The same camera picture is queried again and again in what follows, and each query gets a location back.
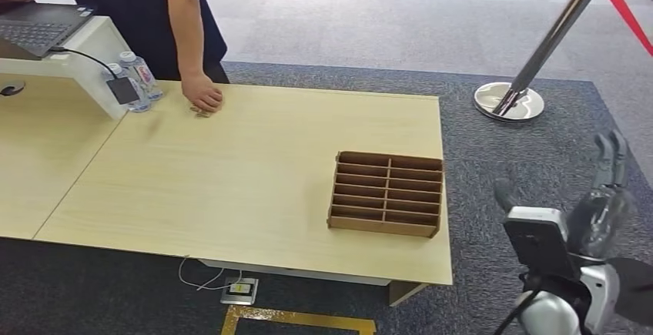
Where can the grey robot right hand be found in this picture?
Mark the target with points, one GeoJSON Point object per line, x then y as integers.
{"type": "Point", "coordinates": [599, 220]}

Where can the person's left hand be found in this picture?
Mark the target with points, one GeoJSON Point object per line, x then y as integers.
{"type": "Point", "coordinates": [201, 93]}

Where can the person's left forearm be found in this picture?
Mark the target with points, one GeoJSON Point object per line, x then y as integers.
{"type": "Point", "coordinates": [181, 21]}

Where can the person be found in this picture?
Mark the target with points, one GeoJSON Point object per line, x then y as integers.
{"type": "Point", "coordinates": [137, 11]}

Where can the dark laptop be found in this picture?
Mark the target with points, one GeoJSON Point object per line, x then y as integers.
{"type": "Point", "coordinates": [35, 26]}

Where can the clear water bottle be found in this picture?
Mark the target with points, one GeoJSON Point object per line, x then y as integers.
{"type": "Point", "coordinates": [142, 73]}
{"type": "Point", "coordinates": [140, 103]}

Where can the black power adapter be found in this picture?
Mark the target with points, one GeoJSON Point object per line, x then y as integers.
{"type": "Point", "coordinates": [122, 90]}

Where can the blue grey carpet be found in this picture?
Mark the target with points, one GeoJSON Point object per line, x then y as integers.
{"type": "Point", "coordinates": [535, 159]}

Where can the white desk riser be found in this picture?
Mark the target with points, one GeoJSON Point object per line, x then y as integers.
{"type": "Point", "coordinates": [92, 59]}

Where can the chrome stanchion base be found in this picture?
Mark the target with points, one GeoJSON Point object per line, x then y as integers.
{"type": "Point", "coordinates": [491, 98]}

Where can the white desk underframe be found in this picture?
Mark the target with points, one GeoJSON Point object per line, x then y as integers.
{"type": "Point", "coordinates": [285, 270]}

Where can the metal floor socket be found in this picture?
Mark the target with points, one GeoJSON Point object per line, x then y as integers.
{"type": "Point", "coordinates": [239, 291]}

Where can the red barrier belt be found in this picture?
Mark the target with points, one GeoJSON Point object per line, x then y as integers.
{"type": "Point", "coordinates": [627, 16]}

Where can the wooden desk leg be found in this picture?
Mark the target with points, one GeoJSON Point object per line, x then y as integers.
{"type": "Point", "coordinates": [403, 292]}

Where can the brown slotted wooden organizer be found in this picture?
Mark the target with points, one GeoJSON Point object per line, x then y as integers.
{"type": "Point", "coordinates": [387, 195]}

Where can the chrome stanchion post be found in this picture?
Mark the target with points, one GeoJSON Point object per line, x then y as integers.
{"type": "Point", "coordinates": [553, 37]}

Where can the gold floor tape frame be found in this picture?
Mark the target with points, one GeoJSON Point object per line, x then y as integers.
{"type": "Point", "coordinates": [285, 316]}

